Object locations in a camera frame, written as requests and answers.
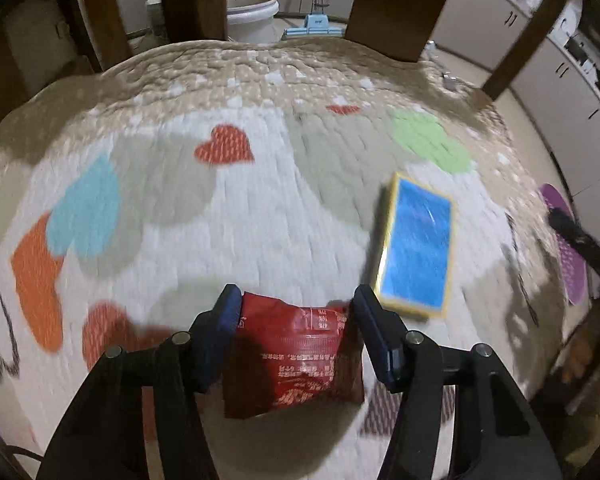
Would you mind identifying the white rice cooker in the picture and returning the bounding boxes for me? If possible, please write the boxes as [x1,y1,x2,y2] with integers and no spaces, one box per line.
[549,0,584,49]

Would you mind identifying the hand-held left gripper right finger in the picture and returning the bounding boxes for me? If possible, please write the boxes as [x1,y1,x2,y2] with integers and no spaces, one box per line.
[352,284,563,480]

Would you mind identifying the brown wooden chair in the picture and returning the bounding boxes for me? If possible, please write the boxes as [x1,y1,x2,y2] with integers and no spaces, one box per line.
[0,0,588,133]

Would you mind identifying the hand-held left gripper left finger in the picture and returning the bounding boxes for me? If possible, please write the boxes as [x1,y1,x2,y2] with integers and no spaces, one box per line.
[36,284,243,480]

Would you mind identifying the red snack packet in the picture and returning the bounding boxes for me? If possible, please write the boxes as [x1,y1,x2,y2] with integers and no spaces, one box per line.
[222,291,366,420]

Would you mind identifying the white plastic bucket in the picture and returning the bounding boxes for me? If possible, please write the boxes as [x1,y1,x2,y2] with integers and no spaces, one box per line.
[226,0,281,45]

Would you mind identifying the blue box with yellow edge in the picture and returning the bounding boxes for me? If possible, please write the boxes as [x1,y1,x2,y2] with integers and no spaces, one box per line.
[374,171,460,320]

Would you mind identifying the blue flat mop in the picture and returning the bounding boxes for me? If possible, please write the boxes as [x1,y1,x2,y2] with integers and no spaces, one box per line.
[281,0,345,41]

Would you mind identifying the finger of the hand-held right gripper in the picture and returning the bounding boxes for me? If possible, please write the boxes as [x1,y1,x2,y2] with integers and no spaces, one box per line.
[547,207,600,306]

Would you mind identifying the heart print quilted cushion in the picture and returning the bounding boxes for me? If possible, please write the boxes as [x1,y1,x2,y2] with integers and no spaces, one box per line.
[0,37,588,480]

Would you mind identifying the purple plastic mesh basket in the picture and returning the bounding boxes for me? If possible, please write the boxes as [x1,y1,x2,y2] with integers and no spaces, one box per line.
[537,182,588,307]

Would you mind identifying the grey kitchen cabinets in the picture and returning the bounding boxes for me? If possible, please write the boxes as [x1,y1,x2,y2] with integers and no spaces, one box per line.
[430,0,600,211]

